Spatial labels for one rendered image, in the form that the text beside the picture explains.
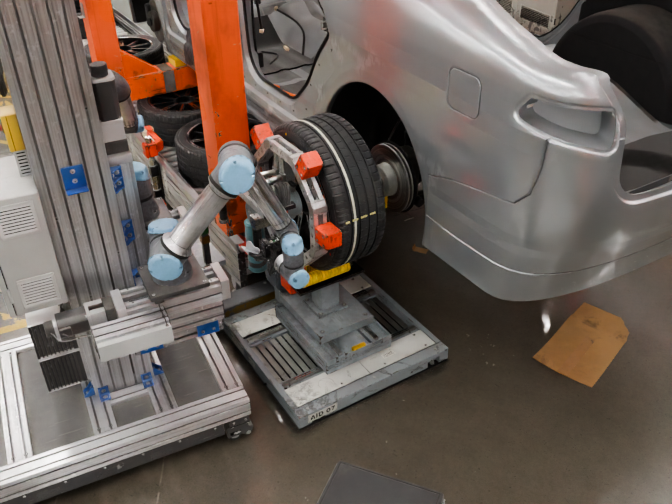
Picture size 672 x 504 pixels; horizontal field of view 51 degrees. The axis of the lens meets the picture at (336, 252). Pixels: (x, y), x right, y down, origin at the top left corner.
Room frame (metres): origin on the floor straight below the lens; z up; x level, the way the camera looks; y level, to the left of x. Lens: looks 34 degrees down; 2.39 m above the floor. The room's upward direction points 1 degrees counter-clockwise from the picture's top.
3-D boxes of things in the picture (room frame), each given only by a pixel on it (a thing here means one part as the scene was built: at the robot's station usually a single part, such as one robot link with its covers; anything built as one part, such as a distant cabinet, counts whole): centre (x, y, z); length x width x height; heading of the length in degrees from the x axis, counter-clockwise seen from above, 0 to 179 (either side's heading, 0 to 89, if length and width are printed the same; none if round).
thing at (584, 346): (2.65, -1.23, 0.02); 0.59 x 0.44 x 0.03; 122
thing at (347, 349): (2.69, 0.03, 0.13); 0.50 x 0.36 x 0.10; 32
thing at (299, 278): (2.12, 0.15, 0.86); 0.11 x 0.08 x 0.09; 32
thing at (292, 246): (2.14, 0.16, 0.95); 0.11 x 0.08 x 0.11; 10
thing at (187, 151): (4.13, 0.67, 0.39); 0.66 x 0.66 x 0.24
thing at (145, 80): (4.82, 1.22, 0.69); 0.52 x 0.17 x 0.35; 122
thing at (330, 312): (2.74, 0.06, 0.32); 0.40 x 0.30 x 0.28; 32
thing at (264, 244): (2.26, 0.24, 0.86); 0.12 x 0.08 x 0.09; 32
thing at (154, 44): (5.86, 1.75, 0.39); 0.66 x 0.66 x 0.24
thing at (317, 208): (2.65, 0.20, 0.85); 0.54 x 0.07 x 0.54; 32
